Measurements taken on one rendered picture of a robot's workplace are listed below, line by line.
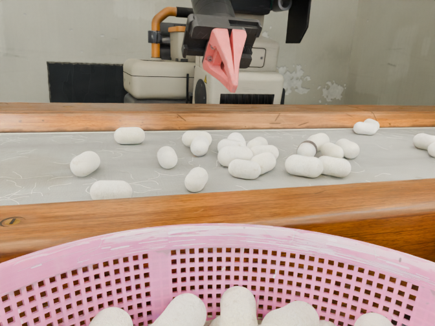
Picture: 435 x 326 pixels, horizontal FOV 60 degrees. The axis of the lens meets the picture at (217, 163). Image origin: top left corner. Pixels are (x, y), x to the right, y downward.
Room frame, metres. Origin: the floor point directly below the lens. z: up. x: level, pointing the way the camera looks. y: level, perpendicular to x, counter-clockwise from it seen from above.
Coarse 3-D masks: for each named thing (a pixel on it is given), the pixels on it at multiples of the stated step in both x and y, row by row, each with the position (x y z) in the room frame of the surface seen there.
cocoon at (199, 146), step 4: (196, 136) 0.43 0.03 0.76; (200, 136) 0.42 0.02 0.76; (204, 136) 0.43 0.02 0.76; (196, 140) 0.41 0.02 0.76; (200, 140) 0.41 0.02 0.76; (204, 140) 0.41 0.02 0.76; (192, 144) 0.41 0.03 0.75; (196, 144) 0.40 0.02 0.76; (200, 144) 0.40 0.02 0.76; (204, 144) 0.41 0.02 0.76; (208, 144) 0.42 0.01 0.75; (192, 148) 0.40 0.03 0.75; (196, 148) 0.40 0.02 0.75; (200, 148) 0.40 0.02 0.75; (204, 148) 0.40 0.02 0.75; (192, 152) 0.41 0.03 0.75; (196, 152) 0.40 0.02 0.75; (200, 152) 0.40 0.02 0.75; (204, 152) 0.40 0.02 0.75; (200, 156) 0.41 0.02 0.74
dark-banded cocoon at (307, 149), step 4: (300, 144) 0.42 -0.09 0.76; (304, 144) 0.41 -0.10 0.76; (308, 144) 0.41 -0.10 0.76; (312, 144) 0.42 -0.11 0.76; (300, 148) 0.41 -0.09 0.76; (304, 148) 0.41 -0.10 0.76; (308, 148) 0.41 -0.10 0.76; (312, 148) 0.41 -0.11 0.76; (300, 152) 0.41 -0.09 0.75; (304, 152) 0.41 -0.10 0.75; (308, 152) 0.41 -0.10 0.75; (312, 152) 0.41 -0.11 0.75; (308, 156) 0.41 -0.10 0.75; (312, 156) 0.41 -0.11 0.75
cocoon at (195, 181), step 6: (198, 168) 0.31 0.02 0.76; (192, 174) 0.30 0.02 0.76; (198, 174) 0.30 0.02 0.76; (204, 174) 0.30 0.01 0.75; (186, 180) 0.29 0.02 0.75; (192, 180) 0.29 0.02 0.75; (198, 180) 0.29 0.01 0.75; (204, 180) 0.30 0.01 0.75; (186, 186) 0.29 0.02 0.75; (192, 186) 0.29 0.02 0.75; (198, 186) 0.29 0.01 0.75
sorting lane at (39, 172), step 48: (0, 144) 0.42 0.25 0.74; (48, 144) 0.43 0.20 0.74; (96, 144) 0.44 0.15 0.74; (144, 144) 0.45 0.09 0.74; (288, 144) 0.49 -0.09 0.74; (384, 144) 0.52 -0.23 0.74; (0, 192) 0.28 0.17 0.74; (48, 192) 0.28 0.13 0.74; (144, 192) 0.29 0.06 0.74; (192, 192) 0.30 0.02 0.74
